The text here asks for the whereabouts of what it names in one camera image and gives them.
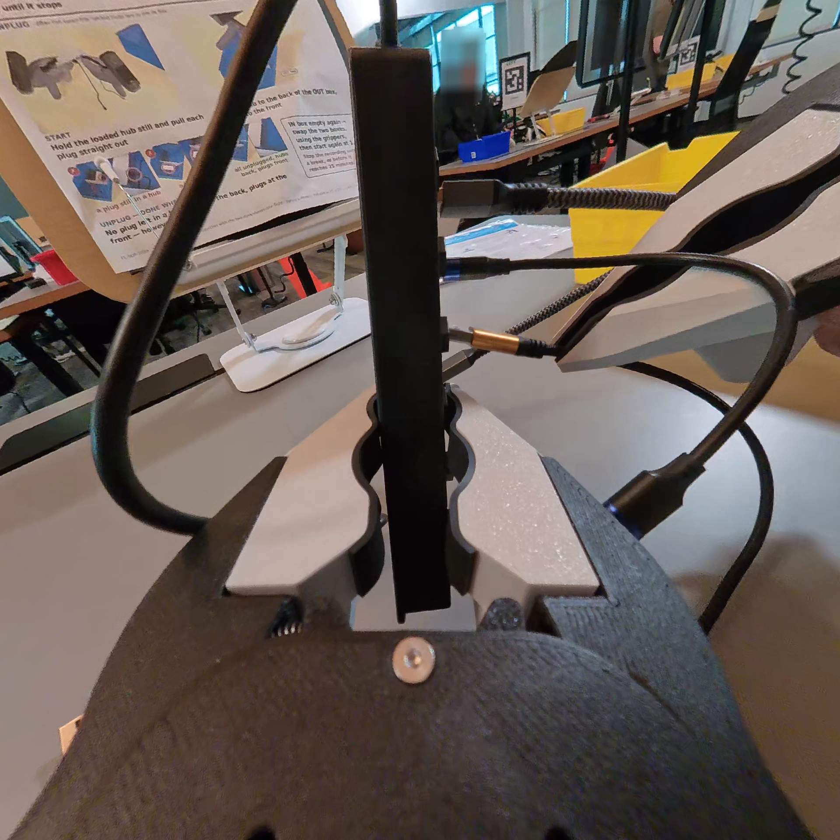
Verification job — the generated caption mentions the yellow plastic bin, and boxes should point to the yellow plastic bin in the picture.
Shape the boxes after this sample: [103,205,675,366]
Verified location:
[567,130,742,284]
[535,107,586,137]

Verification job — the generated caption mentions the tan board with black panel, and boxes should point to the tan board with black panel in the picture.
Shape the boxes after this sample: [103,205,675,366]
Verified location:
[521,46,580,120]

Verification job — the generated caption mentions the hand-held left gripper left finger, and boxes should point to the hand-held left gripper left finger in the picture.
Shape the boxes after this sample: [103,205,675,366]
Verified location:
[225,390,389,621]

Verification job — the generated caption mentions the blue plastic bin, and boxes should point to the blue plastic bin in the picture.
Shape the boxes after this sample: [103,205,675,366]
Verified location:
[457,130,514,165]

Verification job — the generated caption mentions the printed instruction sheet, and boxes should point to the printed instruction sheet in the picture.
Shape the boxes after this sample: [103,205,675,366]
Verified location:
[0,0,363,275]

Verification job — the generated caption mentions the thin black cable gold plugs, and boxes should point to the thin black cable gold plugs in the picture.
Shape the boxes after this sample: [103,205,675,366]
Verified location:
[443,320,775,634]

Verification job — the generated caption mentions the red plastic bin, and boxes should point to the red plastic bin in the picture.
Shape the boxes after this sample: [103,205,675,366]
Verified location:
[29,248,74,287]

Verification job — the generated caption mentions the light grey desk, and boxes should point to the light grey desk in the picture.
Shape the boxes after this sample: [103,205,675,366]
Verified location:
[0,270,840,840]

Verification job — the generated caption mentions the black USB hub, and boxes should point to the black USB hub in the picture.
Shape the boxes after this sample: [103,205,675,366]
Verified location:
[348,45,455,626]

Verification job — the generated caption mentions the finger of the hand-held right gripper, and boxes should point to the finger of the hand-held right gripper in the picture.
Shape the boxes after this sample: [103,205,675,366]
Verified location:
[672,105,840,221]
[553,177,840,386]

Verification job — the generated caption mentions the grey braided USB cable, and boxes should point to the grey braided USB cable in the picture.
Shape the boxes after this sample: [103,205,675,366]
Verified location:
[437,178,678,383]

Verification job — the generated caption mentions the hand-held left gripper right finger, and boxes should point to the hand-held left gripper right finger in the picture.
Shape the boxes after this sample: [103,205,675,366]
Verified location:
[445,387,601,621]

